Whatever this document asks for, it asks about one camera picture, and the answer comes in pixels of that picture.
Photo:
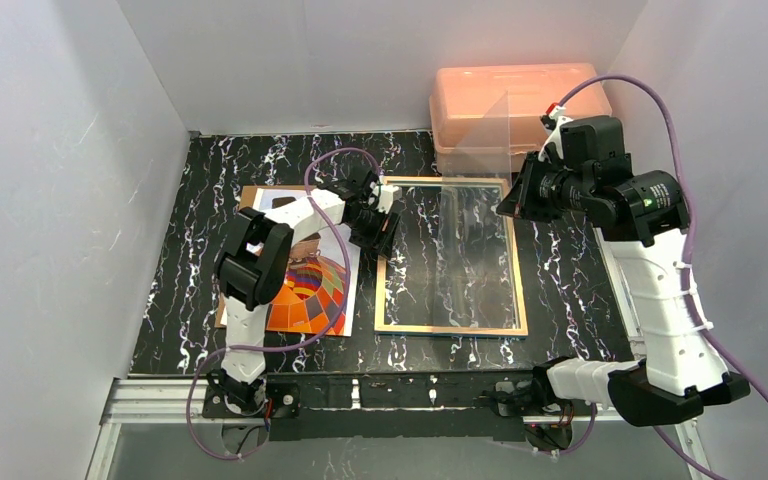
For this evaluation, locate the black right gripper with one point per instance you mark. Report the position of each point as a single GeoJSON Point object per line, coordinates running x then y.
{"type": "Point", "coordinates": [526, 195]}

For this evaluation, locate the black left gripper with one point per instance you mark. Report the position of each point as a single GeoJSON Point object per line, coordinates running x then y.
{"type": "Point", "coordinates": [376, 229]}

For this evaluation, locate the blue wooden picture frame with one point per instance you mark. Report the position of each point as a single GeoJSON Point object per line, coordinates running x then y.
{"type": "Point", "coordinates": [450, 328]}

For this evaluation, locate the clear acrylic sheet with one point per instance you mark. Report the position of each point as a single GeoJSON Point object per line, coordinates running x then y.
{"type": "Point", "coordinates": [483, 152]}

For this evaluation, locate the hot air balloon photo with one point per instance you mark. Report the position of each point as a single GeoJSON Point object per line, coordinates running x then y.
{"type": "Point", "coordinates": [314, 286]}

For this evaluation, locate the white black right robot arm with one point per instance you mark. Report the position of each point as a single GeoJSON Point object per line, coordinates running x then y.
{"type": "Point", "coordinates": [644, 219]}

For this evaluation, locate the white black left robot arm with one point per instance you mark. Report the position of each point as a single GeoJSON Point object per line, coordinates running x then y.
{"type": "Point", "coordinates": [252, 265]}

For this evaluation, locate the orange translucent plastic box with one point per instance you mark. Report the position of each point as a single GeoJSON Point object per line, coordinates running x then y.
{"type": "Point", "coordinates": [485, 119]}

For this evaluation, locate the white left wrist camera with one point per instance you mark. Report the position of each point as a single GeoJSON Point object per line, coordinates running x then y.
{"type": "Point", "coordinates": [384, 197]}

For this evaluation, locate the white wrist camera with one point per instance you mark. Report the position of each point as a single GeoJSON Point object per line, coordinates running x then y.
{"type": "Point", "coordinates": [552, 122]}
{"type": "Point", "coordinates": [384, 197]}

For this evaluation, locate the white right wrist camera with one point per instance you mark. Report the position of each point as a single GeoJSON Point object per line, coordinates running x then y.
{"type": "Point", "coordinates": [552, 122]}

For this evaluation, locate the aluminium rail base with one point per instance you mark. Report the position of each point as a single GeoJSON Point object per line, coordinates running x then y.
{"type": "Point", "coordinates": [386, 426]}

